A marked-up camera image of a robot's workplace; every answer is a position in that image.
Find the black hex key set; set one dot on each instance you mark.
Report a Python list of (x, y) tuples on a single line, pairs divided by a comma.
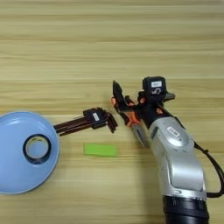
[(96, 118)]

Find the black tape roll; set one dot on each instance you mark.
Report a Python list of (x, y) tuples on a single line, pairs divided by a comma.
[(26, 156)]

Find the black box with white label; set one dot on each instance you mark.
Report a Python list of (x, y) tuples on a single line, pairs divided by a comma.
[(154, 87)]

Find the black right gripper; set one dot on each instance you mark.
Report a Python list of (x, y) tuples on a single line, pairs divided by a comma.
[(150, 112)]

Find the blue round plate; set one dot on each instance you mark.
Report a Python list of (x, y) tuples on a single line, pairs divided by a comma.
[(14, 175)]

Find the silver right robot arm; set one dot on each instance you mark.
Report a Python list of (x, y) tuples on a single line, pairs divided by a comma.
[(178, 163)]

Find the green rectangular block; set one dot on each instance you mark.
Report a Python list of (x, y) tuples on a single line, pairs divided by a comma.
[(100, 150)]

